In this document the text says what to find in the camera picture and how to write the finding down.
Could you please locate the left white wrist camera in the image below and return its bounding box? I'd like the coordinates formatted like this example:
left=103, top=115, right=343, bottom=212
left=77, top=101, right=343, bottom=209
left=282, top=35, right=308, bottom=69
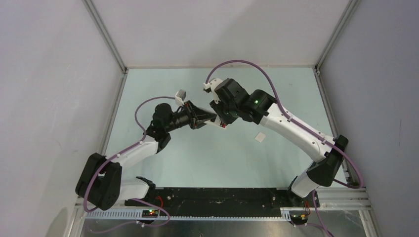
left=174, top=89, right=186, bottom=107

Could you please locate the white slotted cable duct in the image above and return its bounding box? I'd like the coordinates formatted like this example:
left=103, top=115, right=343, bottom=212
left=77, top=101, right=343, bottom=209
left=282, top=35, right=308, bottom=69
left=85, top=209, right=291, bottom=221

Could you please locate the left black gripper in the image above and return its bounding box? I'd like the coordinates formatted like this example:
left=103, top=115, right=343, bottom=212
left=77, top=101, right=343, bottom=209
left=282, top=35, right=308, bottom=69
left=165, top=101, right=216, bottom=132

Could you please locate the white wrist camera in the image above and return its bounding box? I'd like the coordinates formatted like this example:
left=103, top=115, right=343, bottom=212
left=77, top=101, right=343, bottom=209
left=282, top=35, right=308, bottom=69
left=174, top=89, right=186, bottom=107
left=203, top=78, right=223, bottom=104

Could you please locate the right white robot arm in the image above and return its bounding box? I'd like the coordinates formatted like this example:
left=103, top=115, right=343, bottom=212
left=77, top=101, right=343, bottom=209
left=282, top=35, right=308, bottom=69
left=204, top=79, right=348, bottom=206

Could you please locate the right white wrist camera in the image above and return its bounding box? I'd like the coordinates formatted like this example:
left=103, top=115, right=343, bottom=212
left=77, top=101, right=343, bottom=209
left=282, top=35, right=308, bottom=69
left=203, top=78, right=223, bottom=104

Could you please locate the white red remote control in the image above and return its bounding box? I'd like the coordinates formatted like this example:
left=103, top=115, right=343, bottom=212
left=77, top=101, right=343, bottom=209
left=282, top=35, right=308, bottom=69
left=205, top=115, right=226, bottom=129

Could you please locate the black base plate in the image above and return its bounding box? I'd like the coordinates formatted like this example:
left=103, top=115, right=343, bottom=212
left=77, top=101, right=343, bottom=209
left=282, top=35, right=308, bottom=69
left=144, top=188, right=314, bottom=218

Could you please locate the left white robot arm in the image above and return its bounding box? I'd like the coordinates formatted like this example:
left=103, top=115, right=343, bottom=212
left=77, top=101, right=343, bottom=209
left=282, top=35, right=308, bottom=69
left=75, top=101, right=217, bottom=212

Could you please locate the white battery compartment cover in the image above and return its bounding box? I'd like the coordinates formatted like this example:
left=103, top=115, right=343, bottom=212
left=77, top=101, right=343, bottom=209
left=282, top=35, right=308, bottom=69
left=254, top=132, right=266, bottom=143

